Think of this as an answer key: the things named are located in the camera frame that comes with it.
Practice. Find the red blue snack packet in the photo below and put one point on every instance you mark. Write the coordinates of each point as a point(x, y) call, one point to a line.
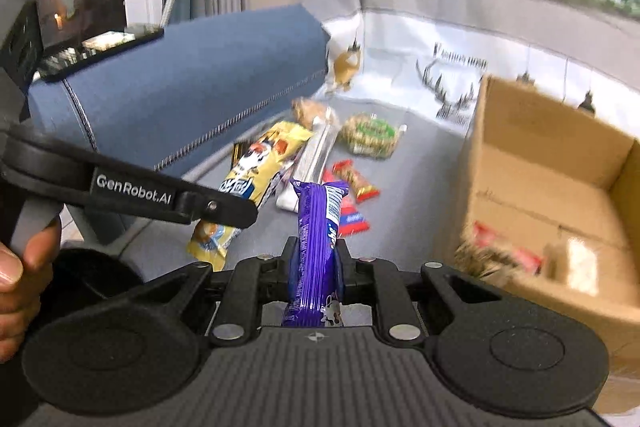
point(352, 219)

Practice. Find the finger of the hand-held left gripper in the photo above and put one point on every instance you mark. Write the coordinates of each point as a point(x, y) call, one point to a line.
point(225, 209)

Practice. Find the black tray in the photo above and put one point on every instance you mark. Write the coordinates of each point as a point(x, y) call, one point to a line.
point(100, 49)

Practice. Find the clear wrapped wafer bar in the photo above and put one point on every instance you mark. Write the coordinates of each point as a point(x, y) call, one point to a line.
point(312, 157)

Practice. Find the brown snack packet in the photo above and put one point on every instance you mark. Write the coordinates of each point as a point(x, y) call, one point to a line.
point(480, 264)

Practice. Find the person's left hand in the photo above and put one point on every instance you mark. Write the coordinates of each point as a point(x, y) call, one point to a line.
point(20, 297)

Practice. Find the green label peanut brittle packet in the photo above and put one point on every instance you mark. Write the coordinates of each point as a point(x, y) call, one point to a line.
point(372, 132)

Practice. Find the dark box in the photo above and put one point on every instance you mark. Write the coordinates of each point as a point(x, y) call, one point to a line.
point(17, 42)

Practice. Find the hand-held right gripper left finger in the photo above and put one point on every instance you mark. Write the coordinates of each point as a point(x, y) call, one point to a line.
point(294, 259)

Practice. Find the purple snack bar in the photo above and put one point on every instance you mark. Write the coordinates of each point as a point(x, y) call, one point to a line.
point(312, 247)

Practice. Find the cardboard box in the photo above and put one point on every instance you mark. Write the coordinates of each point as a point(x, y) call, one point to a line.
point(540, 192)

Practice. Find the blue sofa armrest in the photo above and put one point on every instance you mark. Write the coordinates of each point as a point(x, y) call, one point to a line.
point(175, 82)

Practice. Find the red gold candy bar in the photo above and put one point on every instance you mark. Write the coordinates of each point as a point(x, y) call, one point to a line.
point(357, 182)

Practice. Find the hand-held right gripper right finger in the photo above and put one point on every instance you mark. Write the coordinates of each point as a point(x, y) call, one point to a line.
point(342, 264)

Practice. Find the pale snack packet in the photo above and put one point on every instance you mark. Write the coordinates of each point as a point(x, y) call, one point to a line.
point(575, 267)

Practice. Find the yellow snack packet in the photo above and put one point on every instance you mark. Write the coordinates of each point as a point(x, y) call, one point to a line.
point(260, 157)

